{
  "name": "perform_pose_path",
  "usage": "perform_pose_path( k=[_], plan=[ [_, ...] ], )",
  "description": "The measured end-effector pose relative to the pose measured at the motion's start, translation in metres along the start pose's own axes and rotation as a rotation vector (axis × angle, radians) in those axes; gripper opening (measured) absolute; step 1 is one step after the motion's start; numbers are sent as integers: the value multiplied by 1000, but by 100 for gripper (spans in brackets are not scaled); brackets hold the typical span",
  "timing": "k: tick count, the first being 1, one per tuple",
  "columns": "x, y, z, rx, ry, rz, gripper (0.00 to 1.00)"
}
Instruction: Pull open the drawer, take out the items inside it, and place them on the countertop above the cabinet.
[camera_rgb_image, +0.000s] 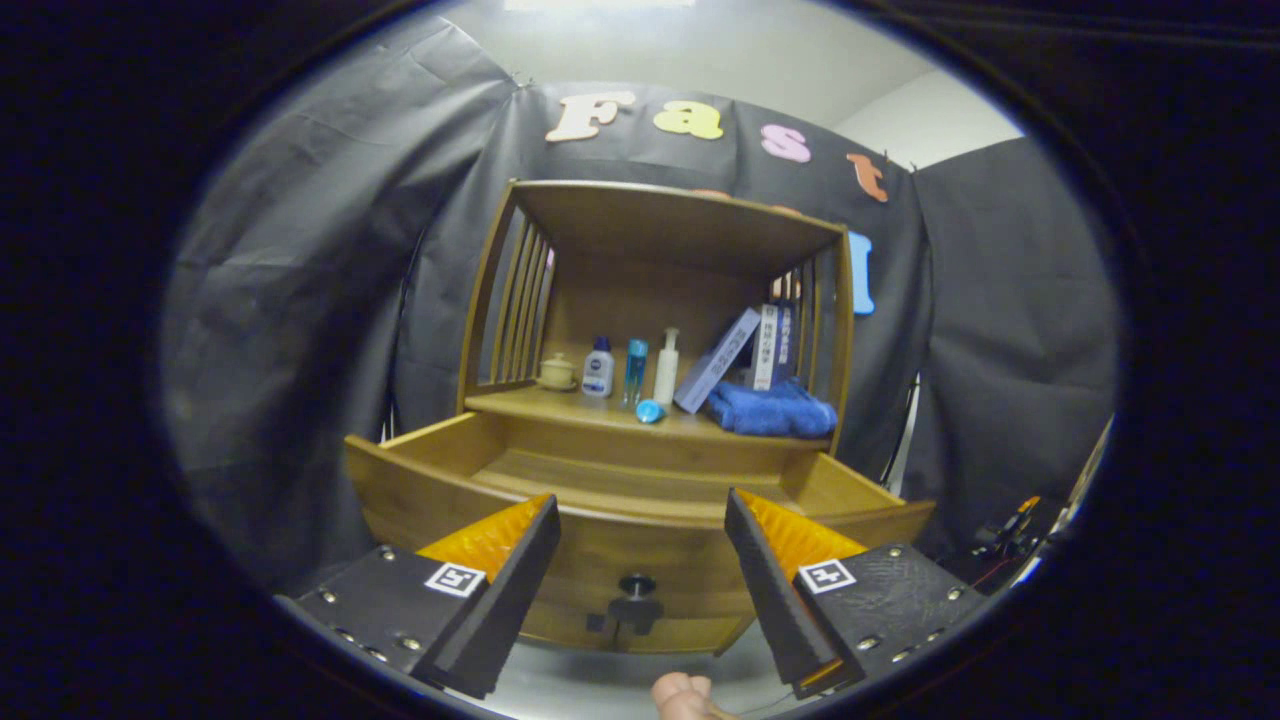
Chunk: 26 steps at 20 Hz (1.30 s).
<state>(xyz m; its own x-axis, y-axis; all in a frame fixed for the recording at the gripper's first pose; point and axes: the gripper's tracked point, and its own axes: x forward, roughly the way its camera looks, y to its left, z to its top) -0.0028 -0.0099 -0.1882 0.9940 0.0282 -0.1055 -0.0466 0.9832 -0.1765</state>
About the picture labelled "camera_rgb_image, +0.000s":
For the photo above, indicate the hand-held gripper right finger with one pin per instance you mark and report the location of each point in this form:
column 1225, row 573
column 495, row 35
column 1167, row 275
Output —
column 770, row 600

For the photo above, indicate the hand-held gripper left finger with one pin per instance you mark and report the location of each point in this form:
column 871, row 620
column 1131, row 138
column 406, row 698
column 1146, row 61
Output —
column 510, row 600

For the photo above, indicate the wooden drawer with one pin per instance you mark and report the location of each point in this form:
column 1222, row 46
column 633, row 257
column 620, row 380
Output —
column 600, row 560

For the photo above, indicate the black round drawer knob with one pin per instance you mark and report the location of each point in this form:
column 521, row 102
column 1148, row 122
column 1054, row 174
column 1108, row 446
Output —
column 636, row 600

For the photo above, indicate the blue white cosmetic tube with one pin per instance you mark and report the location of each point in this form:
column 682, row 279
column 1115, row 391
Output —
column 650, row 411

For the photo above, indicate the wooden cabinet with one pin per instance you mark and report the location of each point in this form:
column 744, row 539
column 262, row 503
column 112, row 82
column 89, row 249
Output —
column 640, row 290

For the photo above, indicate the blue folded towel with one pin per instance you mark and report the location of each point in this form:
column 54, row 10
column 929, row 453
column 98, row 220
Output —
column 770, row 410

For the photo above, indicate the beige lidded ceramic cup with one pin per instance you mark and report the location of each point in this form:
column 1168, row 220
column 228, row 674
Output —
column 556, row 372

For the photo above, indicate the lavender book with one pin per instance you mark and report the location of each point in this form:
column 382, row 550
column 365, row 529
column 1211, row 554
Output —
column 715, row 365

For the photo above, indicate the white lotion bottle blue cap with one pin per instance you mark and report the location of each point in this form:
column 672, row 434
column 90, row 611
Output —
column 598, row 372

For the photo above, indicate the black equipment with orange part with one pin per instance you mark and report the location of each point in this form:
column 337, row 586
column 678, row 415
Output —
column 1010, row 540

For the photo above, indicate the white pump bottle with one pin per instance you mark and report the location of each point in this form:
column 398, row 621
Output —
column 666, row 372

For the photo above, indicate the dark blue book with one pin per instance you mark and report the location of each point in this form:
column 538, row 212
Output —
column 786, row 340

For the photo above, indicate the clear blue bottle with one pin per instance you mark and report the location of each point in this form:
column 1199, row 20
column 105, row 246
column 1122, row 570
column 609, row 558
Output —
column 635, row 368

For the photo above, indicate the black backdrop cloth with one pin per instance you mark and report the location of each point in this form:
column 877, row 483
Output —
column 300, row 300

